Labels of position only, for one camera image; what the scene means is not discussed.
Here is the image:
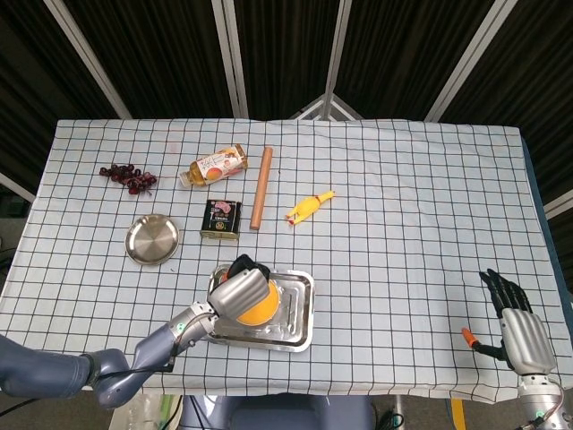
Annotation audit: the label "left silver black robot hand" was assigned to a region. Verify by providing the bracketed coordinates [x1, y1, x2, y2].
[206, 254, 272, 320]

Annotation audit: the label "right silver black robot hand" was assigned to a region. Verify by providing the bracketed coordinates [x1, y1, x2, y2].
[462, 267, 559, 375]

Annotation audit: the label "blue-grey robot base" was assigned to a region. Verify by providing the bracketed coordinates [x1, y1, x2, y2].
[178, 394, 375, 430]

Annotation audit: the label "orange bowl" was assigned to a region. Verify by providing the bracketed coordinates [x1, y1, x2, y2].
[235, 279, 282, 326]

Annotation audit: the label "rectangular steel tray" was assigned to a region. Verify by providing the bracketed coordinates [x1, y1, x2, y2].
[201, 263, 315, 354]

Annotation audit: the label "white blue checkered tablecloth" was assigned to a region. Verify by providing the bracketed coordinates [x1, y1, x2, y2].
[0, 117, 573, 402]

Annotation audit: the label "black luncheon meat tin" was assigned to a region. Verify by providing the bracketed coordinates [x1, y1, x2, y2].
[199, 199, 243, 243]

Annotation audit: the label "round steel plate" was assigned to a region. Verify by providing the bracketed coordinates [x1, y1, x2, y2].
[124, 213, 180, 267]

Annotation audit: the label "wooden rolling pin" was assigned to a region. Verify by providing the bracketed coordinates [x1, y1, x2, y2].
[249, 147, 274, 233]

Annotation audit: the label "yellow rubber chicken toy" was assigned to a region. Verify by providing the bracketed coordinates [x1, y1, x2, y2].
[285, 189, 337, 227]

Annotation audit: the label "peach tea plastic bottle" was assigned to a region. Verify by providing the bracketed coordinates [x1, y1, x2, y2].
[178, 142, 249, 189]

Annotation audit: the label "clear plastic bag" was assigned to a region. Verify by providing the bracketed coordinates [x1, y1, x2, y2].
[111, 393, 184, 430]

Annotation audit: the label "dark red grape bunch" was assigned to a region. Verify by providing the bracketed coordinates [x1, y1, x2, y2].
[98, 163, 158, 196]

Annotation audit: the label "dark blue under cloth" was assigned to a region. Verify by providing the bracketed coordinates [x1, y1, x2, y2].
[521, 133, 573, 301]

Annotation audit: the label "dark folding screen white frames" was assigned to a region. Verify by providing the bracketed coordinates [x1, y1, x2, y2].
[0, 0, 573, 216]

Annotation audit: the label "yellow strap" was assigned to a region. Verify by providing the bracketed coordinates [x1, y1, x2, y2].
[449, 397, 465, 430]

